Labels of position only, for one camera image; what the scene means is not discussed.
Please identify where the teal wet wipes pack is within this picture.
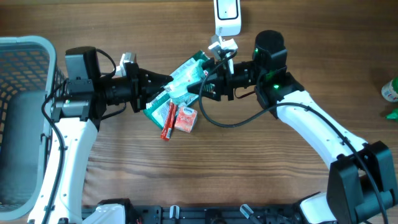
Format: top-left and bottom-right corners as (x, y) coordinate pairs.
(164, 58), (205, 106)

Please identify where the green 3M glove package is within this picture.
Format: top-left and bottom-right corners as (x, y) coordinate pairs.
(144, 50), (210, 129)

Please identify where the orange Kleenex tissue pack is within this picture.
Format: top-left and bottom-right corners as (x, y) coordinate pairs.
(174, 106), (197, 133)

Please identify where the red stick sachet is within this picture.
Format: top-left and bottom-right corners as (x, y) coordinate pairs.
(161, 101), (178, 141)

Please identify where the white jar green lid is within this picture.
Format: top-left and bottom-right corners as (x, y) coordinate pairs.
(381, 78), (398, 103)

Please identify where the yellow bottle green cap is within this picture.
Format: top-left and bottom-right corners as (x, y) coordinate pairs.
(385, 108), (398, 121)

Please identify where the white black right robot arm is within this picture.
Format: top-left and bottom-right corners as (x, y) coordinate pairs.
(188, 30), (397, 223)

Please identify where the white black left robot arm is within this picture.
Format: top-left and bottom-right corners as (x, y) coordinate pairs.
(28, 46), (173, 223)

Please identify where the white barcode scanner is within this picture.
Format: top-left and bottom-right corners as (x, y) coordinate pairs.
(213, 0), (242, 37)

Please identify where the grey plastic mesh basket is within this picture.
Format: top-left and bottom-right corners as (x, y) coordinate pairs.
(1, 35), (65, 222)

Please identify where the black left camera cable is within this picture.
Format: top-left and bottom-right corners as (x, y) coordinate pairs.
(41, 48), (127, 224)

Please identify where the black camera cable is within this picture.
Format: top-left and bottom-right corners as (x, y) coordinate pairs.
(41, 48), (127, 224)
(197, 49), (389, 224)

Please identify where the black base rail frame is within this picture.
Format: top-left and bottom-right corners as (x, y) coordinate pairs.
(81, 198), (312, 224)

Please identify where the black right camera cable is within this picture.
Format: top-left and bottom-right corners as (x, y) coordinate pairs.
(197, 49), (389, 224)

